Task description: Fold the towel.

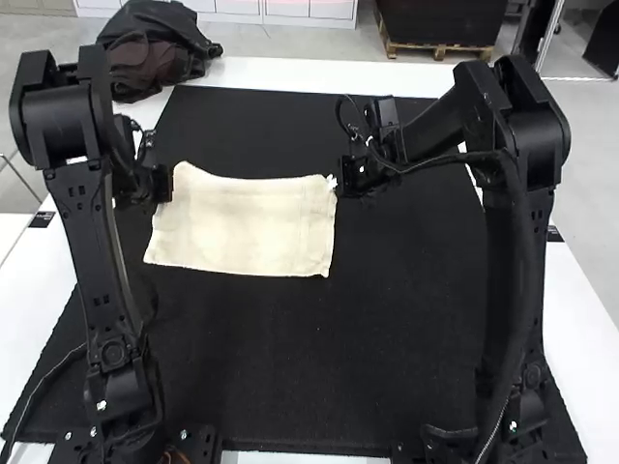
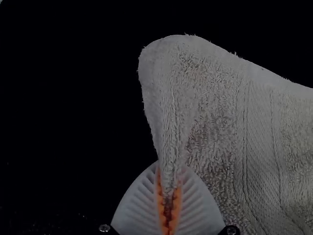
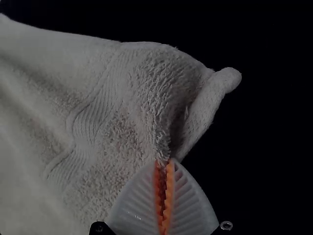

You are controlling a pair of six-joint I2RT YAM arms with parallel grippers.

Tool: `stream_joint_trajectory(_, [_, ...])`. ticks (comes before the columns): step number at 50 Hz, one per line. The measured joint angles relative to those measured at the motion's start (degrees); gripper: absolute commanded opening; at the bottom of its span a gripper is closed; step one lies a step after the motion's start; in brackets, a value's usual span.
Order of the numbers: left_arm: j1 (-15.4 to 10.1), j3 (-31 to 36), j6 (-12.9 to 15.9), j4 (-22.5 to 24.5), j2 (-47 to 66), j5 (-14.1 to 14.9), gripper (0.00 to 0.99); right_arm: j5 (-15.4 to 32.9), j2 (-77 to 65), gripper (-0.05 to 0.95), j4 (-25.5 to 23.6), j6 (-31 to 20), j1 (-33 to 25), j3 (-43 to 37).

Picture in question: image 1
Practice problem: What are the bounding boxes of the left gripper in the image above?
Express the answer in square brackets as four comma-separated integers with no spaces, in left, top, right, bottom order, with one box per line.
[144,162,175,204]

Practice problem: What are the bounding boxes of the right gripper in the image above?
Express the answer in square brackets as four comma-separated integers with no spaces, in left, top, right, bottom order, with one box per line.
[340,153,389,197]

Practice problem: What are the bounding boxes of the pale towel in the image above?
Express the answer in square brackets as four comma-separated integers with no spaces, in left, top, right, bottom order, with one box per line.
[141,159,339,280]

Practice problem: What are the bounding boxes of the black bag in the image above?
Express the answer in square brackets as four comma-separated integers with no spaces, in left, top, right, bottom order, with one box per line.
[95,0,225,104]

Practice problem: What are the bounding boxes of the wooden pallet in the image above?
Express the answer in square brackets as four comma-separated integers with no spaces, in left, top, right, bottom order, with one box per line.
[374,9,497,63]

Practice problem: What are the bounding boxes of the black crate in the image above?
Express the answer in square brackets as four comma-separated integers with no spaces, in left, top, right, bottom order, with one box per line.
[375,0,508,47]

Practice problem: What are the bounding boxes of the grey cupboard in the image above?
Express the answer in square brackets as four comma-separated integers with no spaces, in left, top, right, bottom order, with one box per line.
[195,0,265,15]
[263,0,360,21]
[73,0,128,18]

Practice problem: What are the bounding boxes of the black mat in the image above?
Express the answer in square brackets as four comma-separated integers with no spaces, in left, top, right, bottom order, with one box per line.
[1,84,589,458]

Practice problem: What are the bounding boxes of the black wheeled cart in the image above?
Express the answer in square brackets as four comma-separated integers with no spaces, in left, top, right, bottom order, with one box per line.
[511,0,566,70]

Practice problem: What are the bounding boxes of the black board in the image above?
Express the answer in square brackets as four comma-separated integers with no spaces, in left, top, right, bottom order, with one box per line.
[581,0,619,81]

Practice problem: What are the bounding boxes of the black cable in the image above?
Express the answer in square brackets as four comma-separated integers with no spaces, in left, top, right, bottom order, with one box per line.
[334,93,376,147]
[460,150,535,464]

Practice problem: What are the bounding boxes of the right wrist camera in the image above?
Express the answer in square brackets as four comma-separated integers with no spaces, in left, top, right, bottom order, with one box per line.
[373,96,400,131]

